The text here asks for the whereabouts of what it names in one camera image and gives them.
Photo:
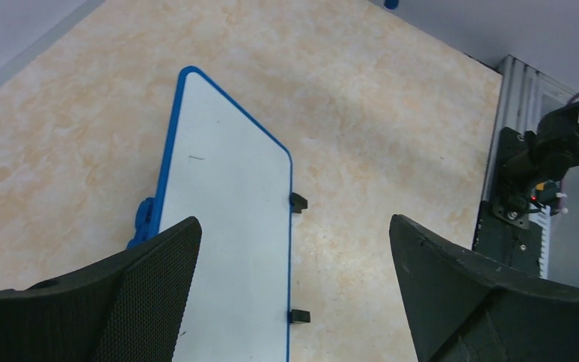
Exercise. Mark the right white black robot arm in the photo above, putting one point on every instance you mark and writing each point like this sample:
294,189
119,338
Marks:
531,166

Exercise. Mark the aluminium frame rail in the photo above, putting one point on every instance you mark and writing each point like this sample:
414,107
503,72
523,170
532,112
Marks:
526,95

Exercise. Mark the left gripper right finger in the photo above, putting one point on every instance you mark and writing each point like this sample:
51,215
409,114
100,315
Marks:
463,306

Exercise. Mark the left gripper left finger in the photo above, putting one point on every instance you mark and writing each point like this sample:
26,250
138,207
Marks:
126,307

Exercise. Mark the white slotted cable duct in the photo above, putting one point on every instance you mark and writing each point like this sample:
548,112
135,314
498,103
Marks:
544,221

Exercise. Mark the blue framed whiteboard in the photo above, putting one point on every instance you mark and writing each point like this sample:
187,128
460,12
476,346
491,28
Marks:
223,167

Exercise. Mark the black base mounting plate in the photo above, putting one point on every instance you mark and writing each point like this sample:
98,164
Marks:
504,231

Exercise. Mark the blue toy brick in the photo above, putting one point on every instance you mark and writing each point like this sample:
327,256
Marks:
391,4

